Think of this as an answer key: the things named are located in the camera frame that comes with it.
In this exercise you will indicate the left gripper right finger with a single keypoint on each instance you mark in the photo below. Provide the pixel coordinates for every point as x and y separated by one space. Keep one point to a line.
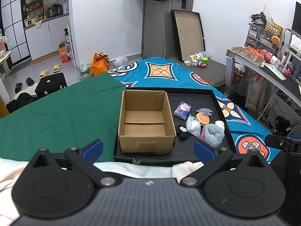
214 161

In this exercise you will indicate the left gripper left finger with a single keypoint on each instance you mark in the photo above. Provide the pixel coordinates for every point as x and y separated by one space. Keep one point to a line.
82 159

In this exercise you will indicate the light blue fluffy plush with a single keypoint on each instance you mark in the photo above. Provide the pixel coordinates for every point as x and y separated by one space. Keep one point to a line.
213 135

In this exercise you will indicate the white stuffing bag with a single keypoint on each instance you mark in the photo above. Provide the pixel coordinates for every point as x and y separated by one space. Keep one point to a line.
193 126

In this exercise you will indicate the orange burger plush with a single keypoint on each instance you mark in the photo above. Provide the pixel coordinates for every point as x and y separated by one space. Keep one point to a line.
203 119

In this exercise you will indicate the grey denim soft toy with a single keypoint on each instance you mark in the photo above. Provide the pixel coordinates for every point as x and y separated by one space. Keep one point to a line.
205 111

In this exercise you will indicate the small black white object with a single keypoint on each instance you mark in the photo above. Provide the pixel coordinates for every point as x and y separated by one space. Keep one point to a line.
182 132

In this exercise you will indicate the blue patterned blanket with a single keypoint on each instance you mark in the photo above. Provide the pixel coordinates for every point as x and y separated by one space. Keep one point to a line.
159 72

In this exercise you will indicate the green cloth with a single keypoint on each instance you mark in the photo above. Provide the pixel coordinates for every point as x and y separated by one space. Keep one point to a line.
72 117

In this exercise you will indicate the purple tissue pack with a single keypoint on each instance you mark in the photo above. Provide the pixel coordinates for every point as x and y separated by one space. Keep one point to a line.
183 110

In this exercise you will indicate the brown cardboard box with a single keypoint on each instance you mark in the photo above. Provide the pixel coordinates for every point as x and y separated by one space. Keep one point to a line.
146 122

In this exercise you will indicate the black chair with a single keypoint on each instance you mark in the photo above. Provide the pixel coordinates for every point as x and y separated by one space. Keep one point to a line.
50 84

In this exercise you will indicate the yellow slipper right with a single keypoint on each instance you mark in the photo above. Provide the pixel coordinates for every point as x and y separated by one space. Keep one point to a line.
56 68

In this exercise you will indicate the yellow slipper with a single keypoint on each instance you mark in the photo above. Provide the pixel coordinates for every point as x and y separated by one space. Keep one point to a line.
56 68
43 74

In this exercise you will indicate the yellow slipper left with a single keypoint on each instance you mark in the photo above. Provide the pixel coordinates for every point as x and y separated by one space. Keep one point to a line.
43 74

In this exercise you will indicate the orange gift bag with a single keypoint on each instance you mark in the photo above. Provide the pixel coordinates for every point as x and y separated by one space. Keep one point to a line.
100 63

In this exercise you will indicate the green lid jar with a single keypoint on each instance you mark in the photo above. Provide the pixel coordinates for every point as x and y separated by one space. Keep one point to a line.
204 60

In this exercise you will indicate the white desk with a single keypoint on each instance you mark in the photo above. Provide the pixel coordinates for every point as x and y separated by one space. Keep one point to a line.
288 86

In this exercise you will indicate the white plastic bag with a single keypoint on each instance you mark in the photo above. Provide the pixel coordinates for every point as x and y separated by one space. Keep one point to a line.
120 61

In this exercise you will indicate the orange cardboard box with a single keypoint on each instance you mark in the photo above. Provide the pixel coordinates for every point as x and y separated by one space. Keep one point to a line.
63 52

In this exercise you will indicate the white kitchen cabinet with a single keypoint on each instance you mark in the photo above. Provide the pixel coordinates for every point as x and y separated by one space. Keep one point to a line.
46 39

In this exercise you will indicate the drawer organizer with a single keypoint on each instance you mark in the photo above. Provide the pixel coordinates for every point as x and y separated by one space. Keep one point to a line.
260 39

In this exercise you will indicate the framed corkboard leaning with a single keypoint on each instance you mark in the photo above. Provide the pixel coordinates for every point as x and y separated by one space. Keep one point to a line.
188 33

